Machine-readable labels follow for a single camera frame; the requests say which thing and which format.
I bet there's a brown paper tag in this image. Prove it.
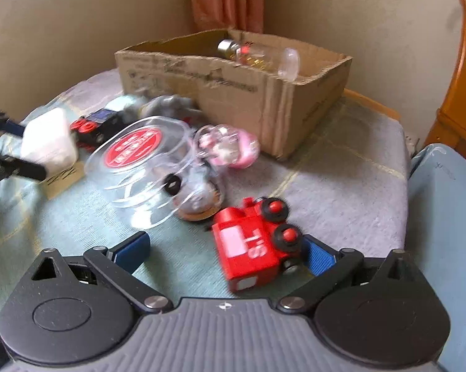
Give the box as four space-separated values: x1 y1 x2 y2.
43 162 87 201

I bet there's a glass bottle with metal cap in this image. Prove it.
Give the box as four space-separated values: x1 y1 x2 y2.
217 39 300 82

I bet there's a pink transparent ball toy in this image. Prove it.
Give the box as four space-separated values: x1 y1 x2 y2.
194 124 261 169

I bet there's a correction tape dispenser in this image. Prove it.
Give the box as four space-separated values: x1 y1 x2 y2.
177 163 226 223

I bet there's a blue floral bedding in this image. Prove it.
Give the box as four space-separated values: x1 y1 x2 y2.
406 143 466 372

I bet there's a white plastic box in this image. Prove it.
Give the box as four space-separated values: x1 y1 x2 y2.
20 107 78 171

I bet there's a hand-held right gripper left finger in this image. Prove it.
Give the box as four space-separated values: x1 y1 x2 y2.
31 232 173 314

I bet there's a wooden bed headboard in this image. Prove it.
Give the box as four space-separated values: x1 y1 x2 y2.
423 0 466 169

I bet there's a grey plastic object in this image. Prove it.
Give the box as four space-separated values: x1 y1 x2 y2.
134 95 203 126

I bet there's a pink beige curtain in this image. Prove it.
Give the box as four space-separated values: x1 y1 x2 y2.
189 0 265 33

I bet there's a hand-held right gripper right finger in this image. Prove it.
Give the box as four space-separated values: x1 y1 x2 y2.
276 236 418 315

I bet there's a cardboard box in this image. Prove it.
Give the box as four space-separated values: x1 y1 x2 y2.
114 28 353 161

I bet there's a clear container with red label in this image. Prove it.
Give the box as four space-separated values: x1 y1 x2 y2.
83 115 228 230

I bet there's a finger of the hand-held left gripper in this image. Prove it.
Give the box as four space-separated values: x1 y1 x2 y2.
0 145 48 188
0 108 25 137

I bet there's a black blue toy train car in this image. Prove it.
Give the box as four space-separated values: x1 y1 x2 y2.
69 108 125 150

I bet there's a red toy train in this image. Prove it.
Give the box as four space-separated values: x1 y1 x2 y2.
211 197 304 293

